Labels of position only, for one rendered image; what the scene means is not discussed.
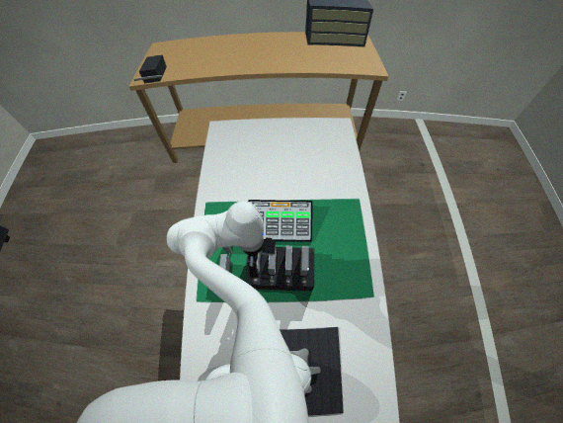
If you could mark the black status display screen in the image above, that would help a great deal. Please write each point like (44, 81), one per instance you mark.
(286, 220)

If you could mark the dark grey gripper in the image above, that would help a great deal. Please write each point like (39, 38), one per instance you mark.
(253, 263)

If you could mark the green bench mat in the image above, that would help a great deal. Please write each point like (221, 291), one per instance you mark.
(341, 265)

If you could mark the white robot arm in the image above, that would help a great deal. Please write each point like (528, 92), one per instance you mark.
(266, 384)

